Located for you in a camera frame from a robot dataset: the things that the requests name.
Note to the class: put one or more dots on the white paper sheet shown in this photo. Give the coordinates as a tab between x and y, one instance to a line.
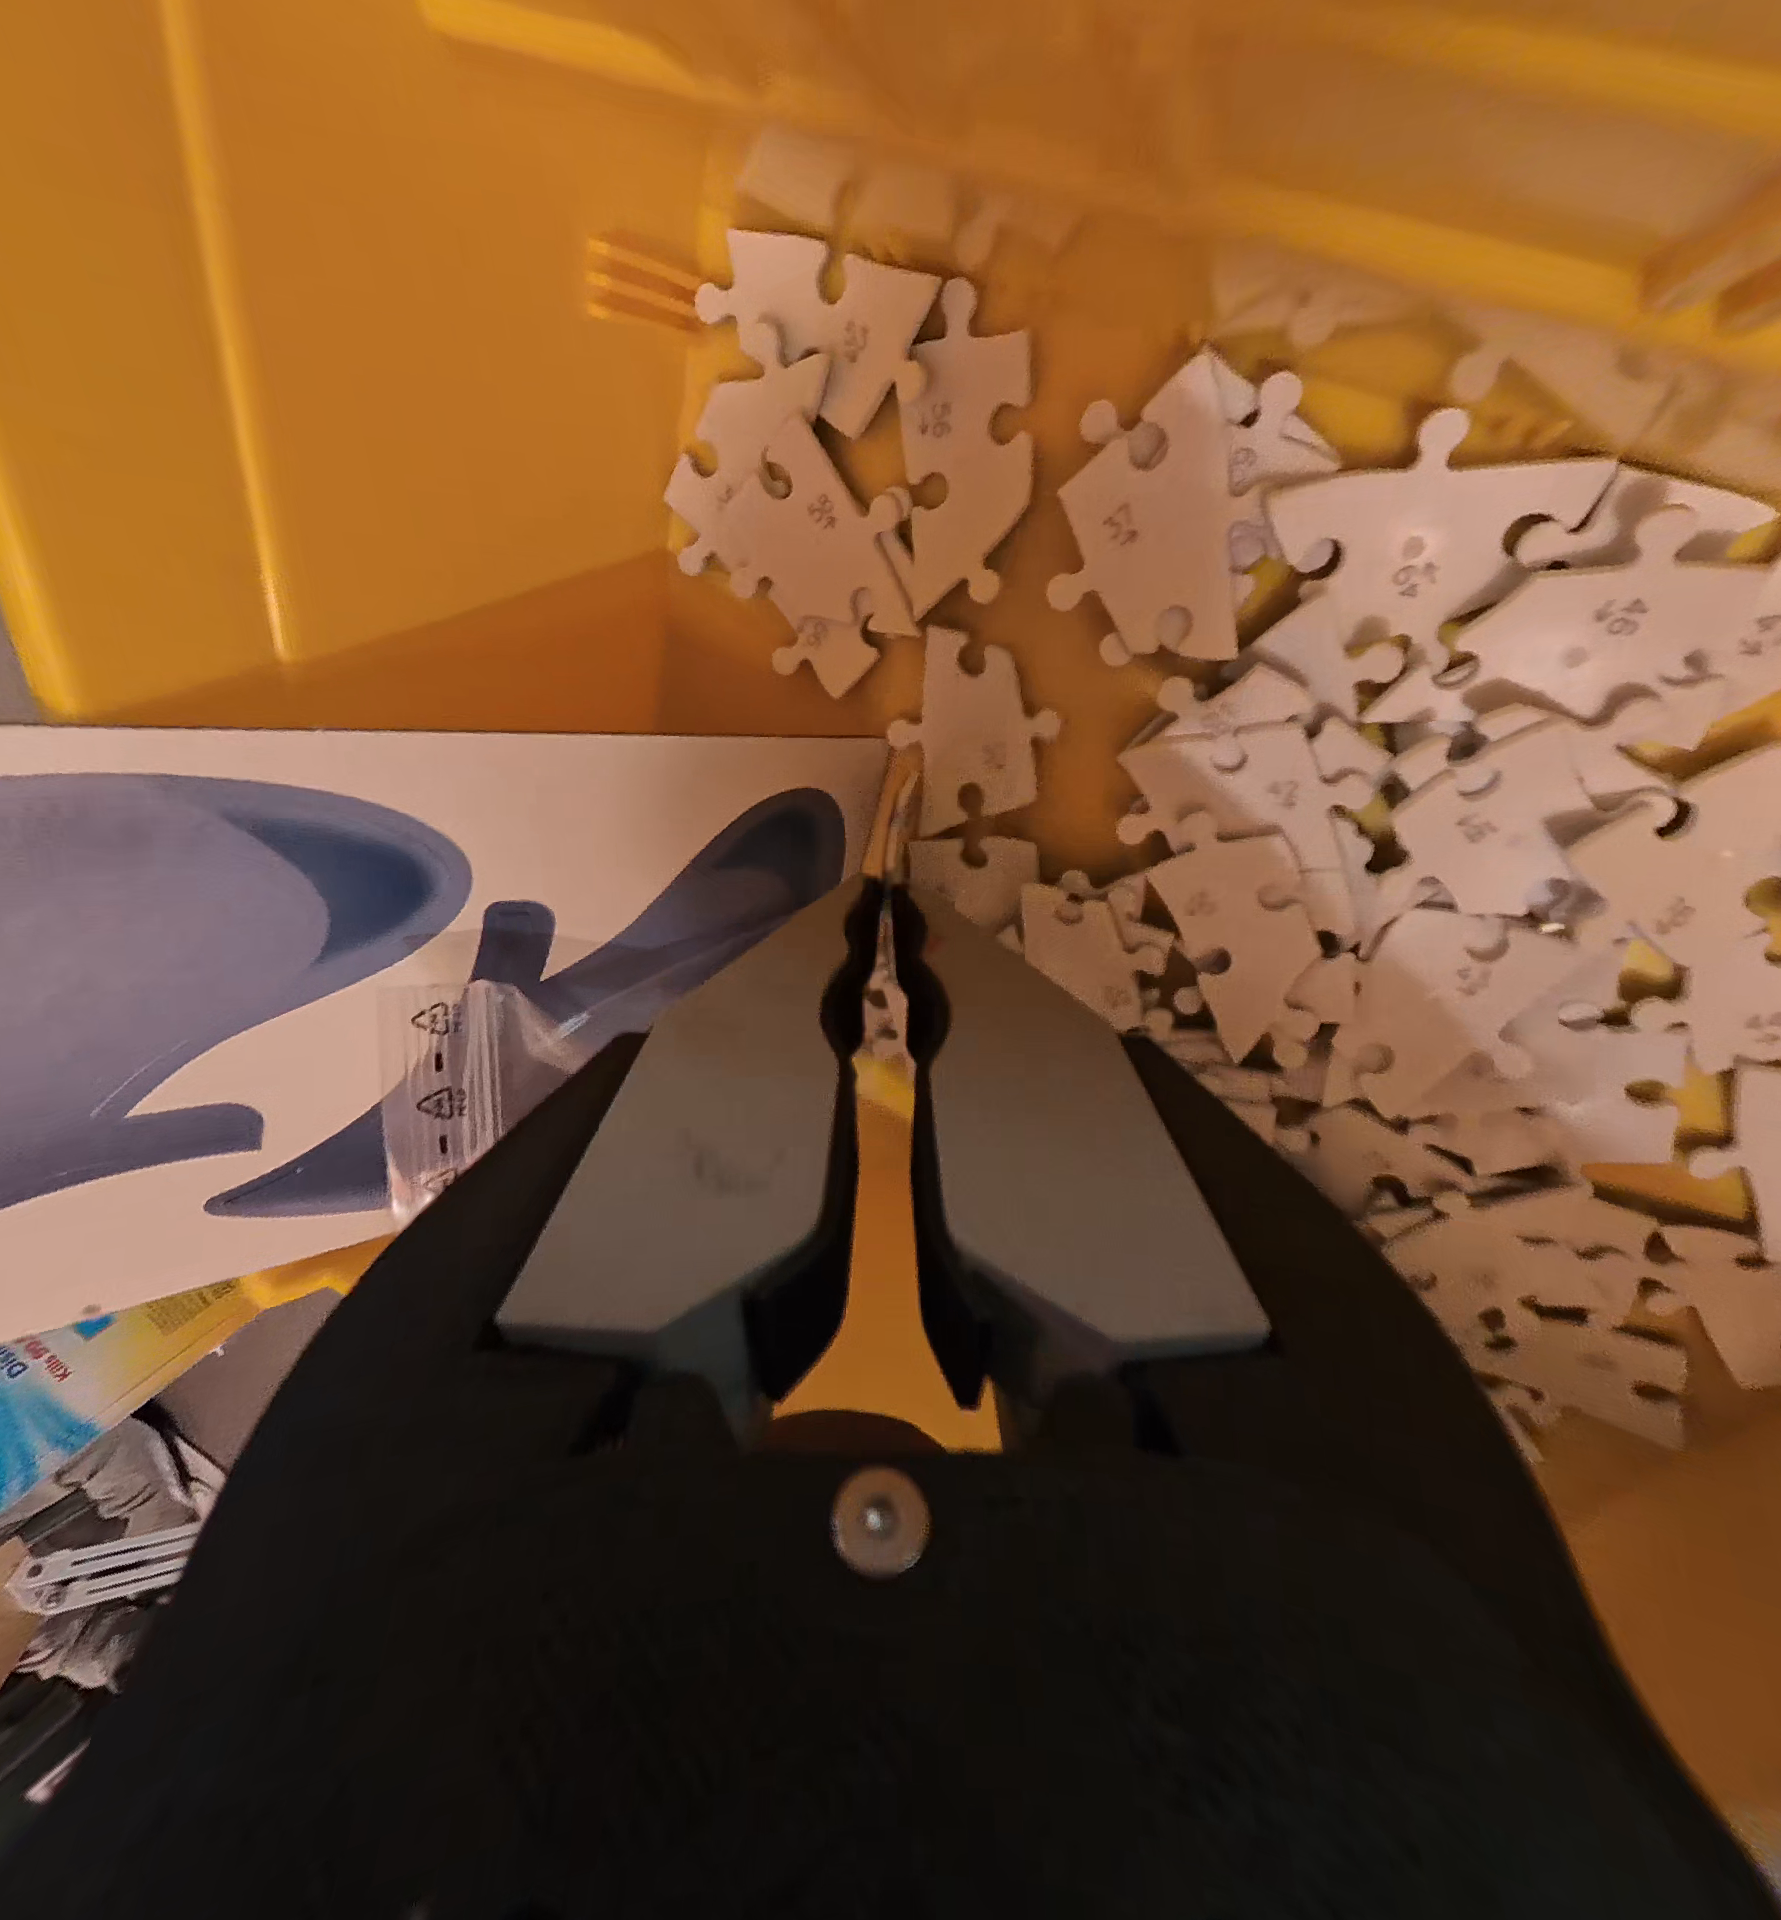
559	812

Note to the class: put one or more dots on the yellow plastic bin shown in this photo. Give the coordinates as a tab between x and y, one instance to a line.
307	374

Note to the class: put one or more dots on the clear bag of blue parts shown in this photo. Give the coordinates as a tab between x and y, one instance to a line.
450	1080

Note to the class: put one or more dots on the disinfectant wipes canister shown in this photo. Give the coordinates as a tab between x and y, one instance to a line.
3	1411

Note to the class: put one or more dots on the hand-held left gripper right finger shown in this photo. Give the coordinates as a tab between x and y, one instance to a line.
1085	1170

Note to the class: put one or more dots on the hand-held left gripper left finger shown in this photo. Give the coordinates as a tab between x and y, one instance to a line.
694	1170

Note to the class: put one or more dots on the pile of puzzle pieces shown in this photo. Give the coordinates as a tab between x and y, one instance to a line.
1430	840

